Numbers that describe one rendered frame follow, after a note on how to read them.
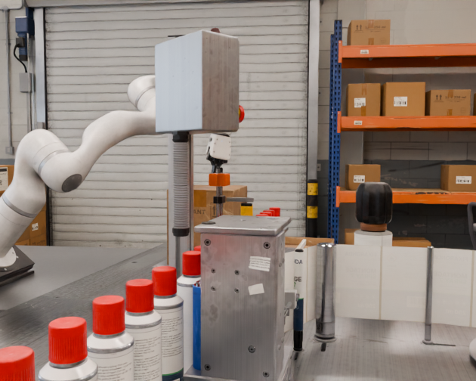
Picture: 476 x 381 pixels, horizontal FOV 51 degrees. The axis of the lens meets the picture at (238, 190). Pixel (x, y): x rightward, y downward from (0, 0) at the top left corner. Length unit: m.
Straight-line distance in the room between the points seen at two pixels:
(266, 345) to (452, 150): 5.30
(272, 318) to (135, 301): 0.18
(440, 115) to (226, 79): 4.18
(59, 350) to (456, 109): 4.82
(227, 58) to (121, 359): 0.65
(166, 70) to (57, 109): 5.13
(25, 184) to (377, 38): 3.94
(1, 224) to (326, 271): 1.07
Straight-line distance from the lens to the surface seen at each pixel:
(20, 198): 1.65
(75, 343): 0.49
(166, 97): 1.07
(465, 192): 5.06
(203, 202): 1.73
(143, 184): 5.78
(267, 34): 5.67
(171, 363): 0.70
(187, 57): 1.01
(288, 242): 2.31
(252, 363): 0.69
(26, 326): 1.33
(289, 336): 1.03
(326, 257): 0.97
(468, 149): 5.92
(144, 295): 0.61
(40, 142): 1.63
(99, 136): 1.64
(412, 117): 4.91
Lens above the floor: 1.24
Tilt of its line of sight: 4 degrees down
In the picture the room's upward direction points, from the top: straight up
